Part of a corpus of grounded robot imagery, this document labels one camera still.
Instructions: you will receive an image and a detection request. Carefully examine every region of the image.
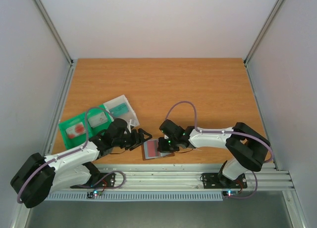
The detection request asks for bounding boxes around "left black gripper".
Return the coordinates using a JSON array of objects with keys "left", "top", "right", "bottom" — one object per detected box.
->
[{"left": 113, "top": 129, "right": 153, "bottom": 151}]

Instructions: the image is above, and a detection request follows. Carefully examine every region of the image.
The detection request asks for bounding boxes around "brown leather card holder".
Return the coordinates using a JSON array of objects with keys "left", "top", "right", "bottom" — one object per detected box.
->
[{"left": 142, "top": 139, "right": 175, "bottom": 161}]

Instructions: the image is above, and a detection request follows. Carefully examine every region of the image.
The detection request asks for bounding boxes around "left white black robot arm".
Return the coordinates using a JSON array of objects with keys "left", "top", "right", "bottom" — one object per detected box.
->
[{"left": 10, "top": 118, "right": 152, "bottom": 208}]

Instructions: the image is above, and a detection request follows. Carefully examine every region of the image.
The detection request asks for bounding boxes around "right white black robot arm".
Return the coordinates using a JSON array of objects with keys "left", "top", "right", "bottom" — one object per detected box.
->
[{"left": 158, "top": 119, "right": 270, "bottom": 188}]

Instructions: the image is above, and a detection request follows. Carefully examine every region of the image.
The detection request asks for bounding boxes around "teal card in white tray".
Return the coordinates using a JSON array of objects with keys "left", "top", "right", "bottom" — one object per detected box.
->
[{"left": 109, "top": 103, "right": 130, "bottom": 118}]

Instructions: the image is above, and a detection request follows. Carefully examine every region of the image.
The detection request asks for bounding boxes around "grey card in green tray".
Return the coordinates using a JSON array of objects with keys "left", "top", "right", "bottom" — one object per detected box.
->
[{"left": 88, "top": 112, "right": 108, "bottom": 128}]

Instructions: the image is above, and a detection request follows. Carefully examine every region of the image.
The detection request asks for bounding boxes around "red patterned card in tray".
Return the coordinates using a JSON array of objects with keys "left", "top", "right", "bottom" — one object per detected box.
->
[{"left": 65, "top": 122, "right": 86, "bottom": 139}]

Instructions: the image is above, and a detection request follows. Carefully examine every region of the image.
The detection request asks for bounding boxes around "white translucent tray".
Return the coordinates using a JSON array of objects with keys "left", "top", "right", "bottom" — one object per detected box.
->
[{"left": 103, "top": 95, "right": 140, "bottom": 127}]

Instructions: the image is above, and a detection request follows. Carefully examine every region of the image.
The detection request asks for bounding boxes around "green plastic organizer tray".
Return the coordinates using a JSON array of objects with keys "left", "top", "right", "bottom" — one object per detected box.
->
[{"left": 59, "top": 105, "right": 114, "bottom": 150}]

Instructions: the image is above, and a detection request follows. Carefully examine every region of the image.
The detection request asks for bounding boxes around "left small circuit board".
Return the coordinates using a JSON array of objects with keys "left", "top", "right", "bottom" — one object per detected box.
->
[{"left": 86, "top": 190, "right": 103, "bottom": 199}]

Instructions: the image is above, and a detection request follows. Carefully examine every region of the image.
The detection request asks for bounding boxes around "small circuit board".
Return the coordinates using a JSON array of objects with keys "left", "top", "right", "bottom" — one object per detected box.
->
[
  {"left": 86, "top": 190, "right": 103, "bottom": 199},
  {"left": 222, "top": 190, "right": 242, "bottom": 197}
]

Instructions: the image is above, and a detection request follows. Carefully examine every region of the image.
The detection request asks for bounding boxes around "right small circuit board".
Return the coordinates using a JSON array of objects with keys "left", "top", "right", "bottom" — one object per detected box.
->
[{"left": 222, "top": 190, "right": 242, "bottom": 197}]

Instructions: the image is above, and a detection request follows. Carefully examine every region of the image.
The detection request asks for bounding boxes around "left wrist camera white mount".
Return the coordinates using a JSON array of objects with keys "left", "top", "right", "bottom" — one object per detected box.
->
[{"left": 127, "top": 119, "right": 139, "bottom": 132}]

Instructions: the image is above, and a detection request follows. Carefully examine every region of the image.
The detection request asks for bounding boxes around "aluminium front rail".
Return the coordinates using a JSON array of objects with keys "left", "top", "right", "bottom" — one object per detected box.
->
[{"left": 44, "top": 163, "right": 295, "bottom": 192}]

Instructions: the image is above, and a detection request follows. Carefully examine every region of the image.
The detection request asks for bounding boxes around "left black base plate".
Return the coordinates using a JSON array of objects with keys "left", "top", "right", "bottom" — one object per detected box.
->
[{"left": 70, "top": 173, "right": 115, "bottom": 189}]

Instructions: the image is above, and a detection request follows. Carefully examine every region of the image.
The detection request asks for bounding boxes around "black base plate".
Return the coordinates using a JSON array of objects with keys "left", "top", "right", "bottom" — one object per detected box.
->
[
  {"left": 70, "top": 173, "right": 115, "bottom": 189},
  {"left": 200, "top": 173, "right": 248, "bottom": 189}
]

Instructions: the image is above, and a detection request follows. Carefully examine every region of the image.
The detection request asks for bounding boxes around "slotted grey cable duct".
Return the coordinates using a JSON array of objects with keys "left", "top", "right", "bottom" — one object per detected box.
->
[{"left": 46, "top": 191, "right": 223, "bottom": 202}]

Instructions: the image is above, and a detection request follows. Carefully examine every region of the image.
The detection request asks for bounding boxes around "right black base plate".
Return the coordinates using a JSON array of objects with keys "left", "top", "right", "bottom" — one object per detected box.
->
[{"left": 200, "top": 173, "right": 248, "bottom": 189}]

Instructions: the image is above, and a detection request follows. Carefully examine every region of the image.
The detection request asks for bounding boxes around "left aluminium frame post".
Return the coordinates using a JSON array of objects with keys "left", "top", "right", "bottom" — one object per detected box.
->
[{"left": 32, "top": 0, "right": 73, "bottom": 66}]

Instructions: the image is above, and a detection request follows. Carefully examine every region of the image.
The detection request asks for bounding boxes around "aluminium frame post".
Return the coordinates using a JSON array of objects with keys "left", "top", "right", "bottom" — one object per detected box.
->
[
  {"left": 32, "top": 0, "right": 73, "bottom": 66},
  {"left": 243, "top": 0, "right": 286, "bottom": 68}
]

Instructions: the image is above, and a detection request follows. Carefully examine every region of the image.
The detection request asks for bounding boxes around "right aluminium frame post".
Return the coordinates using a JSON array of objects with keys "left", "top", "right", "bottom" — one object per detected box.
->
[{"left": 243, "top": 0, "right": 286, "bottom": 68}]

